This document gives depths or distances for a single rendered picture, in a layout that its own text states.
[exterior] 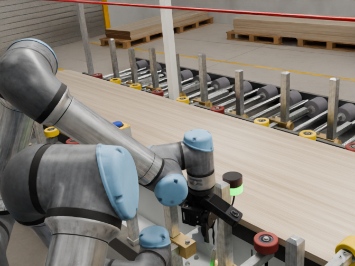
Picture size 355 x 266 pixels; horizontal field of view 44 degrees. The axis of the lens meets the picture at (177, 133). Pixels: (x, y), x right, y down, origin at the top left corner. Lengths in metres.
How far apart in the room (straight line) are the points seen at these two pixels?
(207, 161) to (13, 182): 0.55
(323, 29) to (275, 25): 0.89
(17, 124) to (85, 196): 0.44
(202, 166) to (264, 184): 0.70
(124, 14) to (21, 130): 9.89
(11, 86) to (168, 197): 0.40
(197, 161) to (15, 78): 0.49
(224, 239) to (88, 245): 0.75
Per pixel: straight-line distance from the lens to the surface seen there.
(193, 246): 1.56
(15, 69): 0.92
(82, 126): 0.91
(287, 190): 1.76
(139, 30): 8.85
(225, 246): 1.37
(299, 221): 1.59
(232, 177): 1.30
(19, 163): 0.72
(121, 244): 1.89
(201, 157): 1.11
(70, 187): 0.66
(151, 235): 1.08
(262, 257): 1.50
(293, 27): 7.86
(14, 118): 1.06
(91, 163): 0.67
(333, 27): 7.50
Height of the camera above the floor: 1.82
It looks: 24 degrees down
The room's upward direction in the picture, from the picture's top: 5 degrees counter-clockwise
